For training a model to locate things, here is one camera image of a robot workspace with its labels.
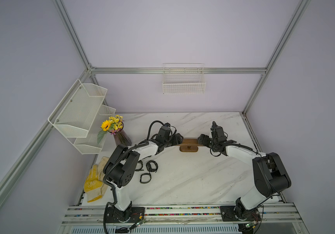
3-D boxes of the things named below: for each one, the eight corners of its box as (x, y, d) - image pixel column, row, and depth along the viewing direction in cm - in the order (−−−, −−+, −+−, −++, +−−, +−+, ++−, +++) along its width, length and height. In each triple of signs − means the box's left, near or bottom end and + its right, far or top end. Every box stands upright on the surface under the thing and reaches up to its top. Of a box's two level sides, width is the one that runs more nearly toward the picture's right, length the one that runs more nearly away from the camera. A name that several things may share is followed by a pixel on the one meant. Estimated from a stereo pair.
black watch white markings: (146, 172, 90) (145, 169, 87) (147, 162, 94) (146, 160, 91) (157, 172, 90) (157, 169, 87) (158, 162, 94) (157, 160, 91)
